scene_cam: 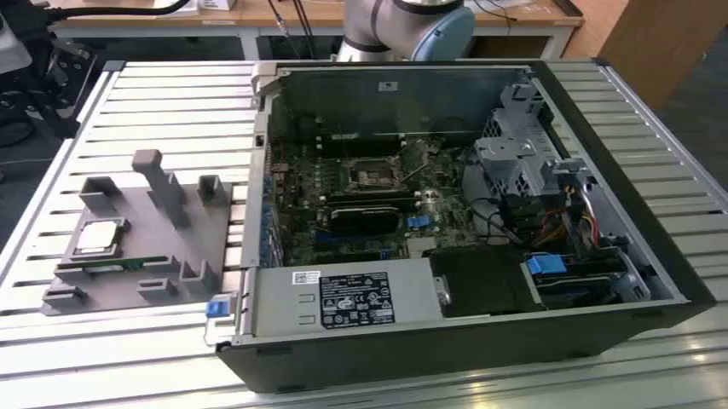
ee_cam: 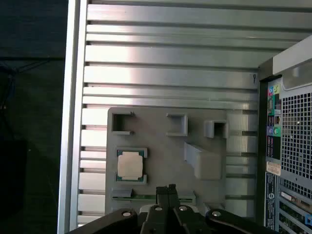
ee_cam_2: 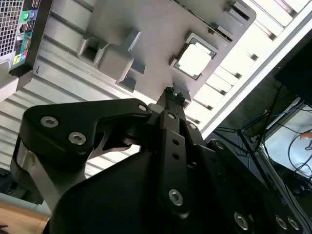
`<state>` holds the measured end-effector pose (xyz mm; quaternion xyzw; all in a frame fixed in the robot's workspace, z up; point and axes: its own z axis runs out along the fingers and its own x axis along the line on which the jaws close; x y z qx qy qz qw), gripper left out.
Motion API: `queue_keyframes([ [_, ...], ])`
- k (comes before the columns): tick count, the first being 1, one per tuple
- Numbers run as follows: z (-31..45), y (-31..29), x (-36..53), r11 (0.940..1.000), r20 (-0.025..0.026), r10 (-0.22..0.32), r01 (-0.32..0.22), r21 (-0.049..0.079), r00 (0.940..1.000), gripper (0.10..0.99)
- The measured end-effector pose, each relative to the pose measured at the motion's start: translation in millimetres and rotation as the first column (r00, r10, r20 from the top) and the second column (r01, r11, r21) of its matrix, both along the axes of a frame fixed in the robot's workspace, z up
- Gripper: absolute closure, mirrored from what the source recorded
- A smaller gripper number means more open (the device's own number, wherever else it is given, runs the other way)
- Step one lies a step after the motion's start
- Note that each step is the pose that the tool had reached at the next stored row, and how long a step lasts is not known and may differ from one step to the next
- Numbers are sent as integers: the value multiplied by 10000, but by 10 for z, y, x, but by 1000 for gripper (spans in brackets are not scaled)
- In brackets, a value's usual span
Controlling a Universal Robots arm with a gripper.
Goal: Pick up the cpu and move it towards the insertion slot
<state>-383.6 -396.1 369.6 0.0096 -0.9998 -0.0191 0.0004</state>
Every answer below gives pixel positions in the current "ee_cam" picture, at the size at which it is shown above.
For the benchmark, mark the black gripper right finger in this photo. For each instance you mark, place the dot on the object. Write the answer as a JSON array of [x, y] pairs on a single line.
[[172, 195]]

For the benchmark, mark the grey plastic parts rack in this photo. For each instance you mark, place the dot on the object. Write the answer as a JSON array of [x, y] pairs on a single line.
[[168, 158]]

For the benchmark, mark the silver square CPU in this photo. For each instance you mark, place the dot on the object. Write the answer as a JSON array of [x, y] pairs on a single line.
[[130, 164]]

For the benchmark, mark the green RAM stick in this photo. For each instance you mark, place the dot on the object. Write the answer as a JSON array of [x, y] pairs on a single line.
[[143, 197]]

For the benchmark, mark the black open PC case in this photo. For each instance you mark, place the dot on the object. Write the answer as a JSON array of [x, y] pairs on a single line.
[[292, 136]]

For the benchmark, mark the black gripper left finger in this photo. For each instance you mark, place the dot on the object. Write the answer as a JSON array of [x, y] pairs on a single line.
[[162, 195]]

